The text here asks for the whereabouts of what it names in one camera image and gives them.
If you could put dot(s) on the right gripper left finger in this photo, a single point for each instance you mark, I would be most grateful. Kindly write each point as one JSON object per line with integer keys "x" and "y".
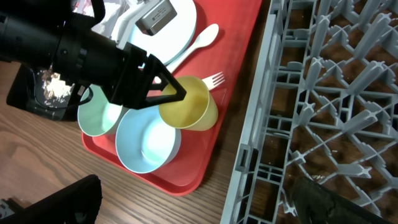
{"x": 79, "y": 202}

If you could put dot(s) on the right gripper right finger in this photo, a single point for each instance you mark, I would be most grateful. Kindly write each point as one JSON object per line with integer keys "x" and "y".
{"x": 316, "y": 204}

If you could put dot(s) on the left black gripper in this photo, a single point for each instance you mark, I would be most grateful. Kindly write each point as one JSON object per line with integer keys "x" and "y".
{"x": 85, "y": 57}

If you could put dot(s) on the yellow plastic cup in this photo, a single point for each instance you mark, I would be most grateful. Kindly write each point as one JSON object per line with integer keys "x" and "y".
{"x": 196, "y": 112}

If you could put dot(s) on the light blue bowl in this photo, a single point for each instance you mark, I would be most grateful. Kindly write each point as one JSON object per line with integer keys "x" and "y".
{"x": 144, "y": 142}

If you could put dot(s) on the green bowl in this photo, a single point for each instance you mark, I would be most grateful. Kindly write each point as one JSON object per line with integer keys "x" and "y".
{"x": 98, "y": 116}

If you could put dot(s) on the rice and food scraps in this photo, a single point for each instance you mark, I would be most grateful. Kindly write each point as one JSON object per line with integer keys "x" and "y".
{"x": 55, "y": 89}

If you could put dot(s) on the grey dishwasher rack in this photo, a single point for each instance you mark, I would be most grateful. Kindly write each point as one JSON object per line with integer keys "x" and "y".
{"x": 323, "y": 105}

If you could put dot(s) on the black waste tray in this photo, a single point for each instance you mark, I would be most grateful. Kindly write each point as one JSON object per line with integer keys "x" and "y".
{"x": 27, "y": 93}

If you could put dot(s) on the light blue plate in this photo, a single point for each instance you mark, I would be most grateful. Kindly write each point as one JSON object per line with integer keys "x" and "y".
{"x": 174, "y": 38}

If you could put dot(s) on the white plastic fork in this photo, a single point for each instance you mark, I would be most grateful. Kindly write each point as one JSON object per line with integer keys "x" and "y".
{"x": 214, "y": 81}

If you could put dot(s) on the white plastic spoon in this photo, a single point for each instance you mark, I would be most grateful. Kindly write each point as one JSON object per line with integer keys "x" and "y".
{"x": 205, "y": 38}

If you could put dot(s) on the red serving tray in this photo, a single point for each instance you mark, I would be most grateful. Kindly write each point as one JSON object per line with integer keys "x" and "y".
{"x": 236, "y": 19}

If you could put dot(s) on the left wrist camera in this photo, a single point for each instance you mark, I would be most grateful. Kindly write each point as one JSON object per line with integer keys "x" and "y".
{"x": 149, "y": 16}

